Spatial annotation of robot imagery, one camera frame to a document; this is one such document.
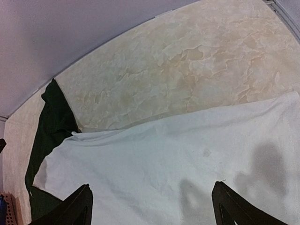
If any blue garment in basket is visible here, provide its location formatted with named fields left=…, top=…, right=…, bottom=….
left=0, top=196, right=7, bottom=225

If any white and green raglan shirt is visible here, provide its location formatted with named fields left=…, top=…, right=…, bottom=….
left=33, top=91, right=300, bottom=225

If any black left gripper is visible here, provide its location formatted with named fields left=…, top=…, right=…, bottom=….
left=0, top=138, right=6, bottom=153

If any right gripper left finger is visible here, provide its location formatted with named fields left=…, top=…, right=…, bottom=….
left=31, top=184, right=93, bottom=225

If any pink plastic laundry basket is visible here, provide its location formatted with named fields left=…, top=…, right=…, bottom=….
left=0, top=192, right=23, bottom=225

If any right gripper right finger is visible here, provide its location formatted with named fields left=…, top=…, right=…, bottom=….
left=211, top=180, right=290, bottom=225

